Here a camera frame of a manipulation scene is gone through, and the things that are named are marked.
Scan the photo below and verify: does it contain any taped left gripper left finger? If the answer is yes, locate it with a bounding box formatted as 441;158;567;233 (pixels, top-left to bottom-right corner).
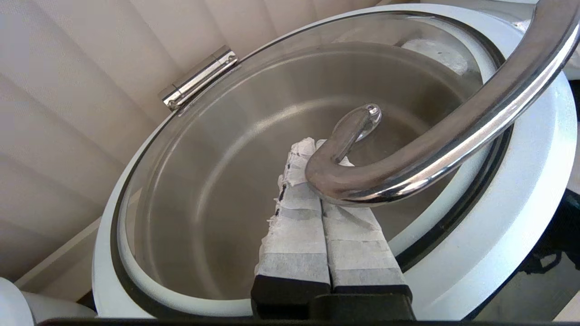
251;137;331;318

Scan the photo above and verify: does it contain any shallow white pot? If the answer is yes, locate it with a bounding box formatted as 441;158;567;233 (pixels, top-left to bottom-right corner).
0;276;97;326

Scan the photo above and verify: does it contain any white-rimmed glass lid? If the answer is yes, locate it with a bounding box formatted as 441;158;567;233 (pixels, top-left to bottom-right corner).
93;0;580;320

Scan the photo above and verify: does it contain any black glass induction cooktop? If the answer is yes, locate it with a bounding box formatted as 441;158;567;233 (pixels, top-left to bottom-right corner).
462;190;580;322

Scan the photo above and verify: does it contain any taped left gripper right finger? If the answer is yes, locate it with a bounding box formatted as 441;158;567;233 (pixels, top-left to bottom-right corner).
316;139;413;300

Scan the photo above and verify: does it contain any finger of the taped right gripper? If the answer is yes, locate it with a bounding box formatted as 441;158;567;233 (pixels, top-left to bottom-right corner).
401;38;482;77

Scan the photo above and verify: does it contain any deep white pot steel interior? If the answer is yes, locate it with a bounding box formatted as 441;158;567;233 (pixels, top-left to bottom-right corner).
131;43;485;302

